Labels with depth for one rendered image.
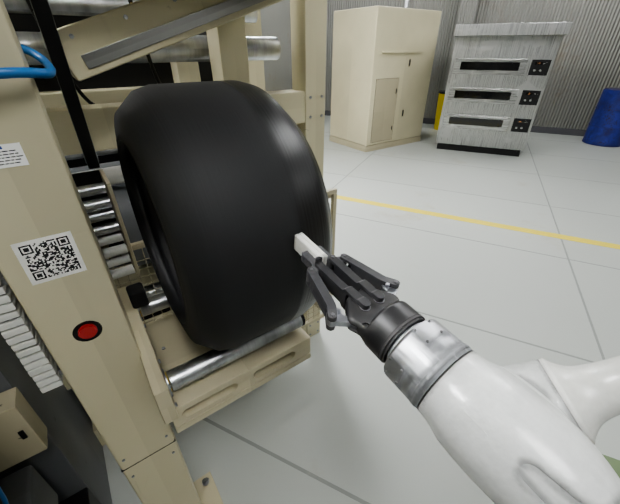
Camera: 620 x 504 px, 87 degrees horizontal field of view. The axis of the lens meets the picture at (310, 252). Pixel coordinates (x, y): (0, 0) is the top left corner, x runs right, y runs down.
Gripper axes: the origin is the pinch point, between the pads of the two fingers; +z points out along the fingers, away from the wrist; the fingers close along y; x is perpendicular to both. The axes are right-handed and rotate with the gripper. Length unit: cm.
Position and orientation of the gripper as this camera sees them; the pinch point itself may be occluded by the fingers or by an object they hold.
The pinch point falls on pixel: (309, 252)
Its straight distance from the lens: 52.0
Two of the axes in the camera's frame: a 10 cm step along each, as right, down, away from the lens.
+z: -5.7, -5.4, 6.1
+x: -0.8, 7.8, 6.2
